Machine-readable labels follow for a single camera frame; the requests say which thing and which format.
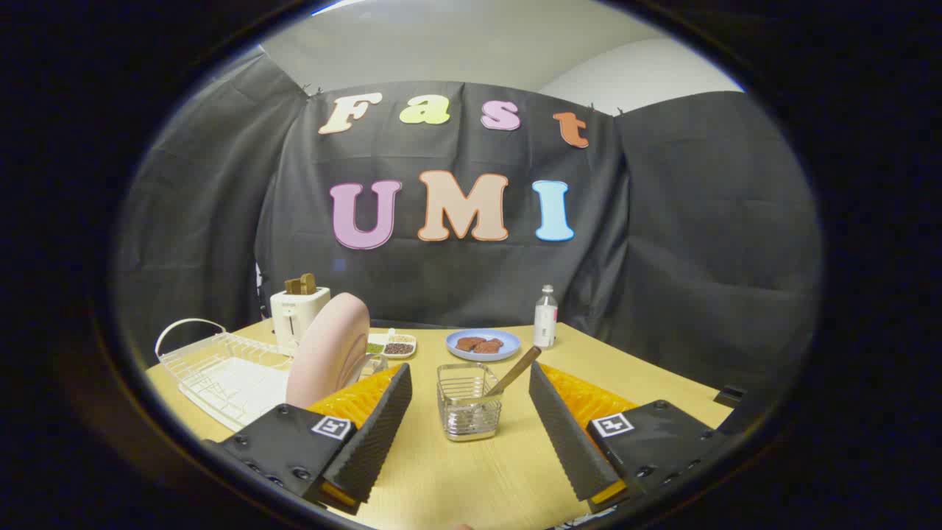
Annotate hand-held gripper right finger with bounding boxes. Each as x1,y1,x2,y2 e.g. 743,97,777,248
528,360,746,515

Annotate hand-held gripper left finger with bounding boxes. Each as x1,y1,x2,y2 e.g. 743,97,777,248
202,362,414,516

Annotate wooden-handled spoon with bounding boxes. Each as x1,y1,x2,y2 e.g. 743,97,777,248
471,346,542,406

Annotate metal wire basket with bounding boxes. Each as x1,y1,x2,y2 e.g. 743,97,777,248
436,362,504,442

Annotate pink plate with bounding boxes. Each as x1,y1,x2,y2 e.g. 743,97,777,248
286,292,371,409

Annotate white wire dish rack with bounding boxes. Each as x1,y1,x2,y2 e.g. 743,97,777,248
155,318,389,433

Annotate white divided dish with beans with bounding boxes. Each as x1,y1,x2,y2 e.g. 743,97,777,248
366,329,417,359

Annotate blue plate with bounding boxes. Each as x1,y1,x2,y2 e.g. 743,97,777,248
445,328,521,362

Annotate clear bottle with white label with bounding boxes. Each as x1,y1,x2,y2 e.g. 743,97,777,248
533,285,559,349

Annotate white toaster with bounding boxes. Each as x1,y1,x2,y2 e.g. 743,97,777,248
270,287,331,356

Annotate black backdrop cloth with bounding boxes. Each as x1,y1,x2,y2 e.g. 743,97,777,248
114,48,821,398

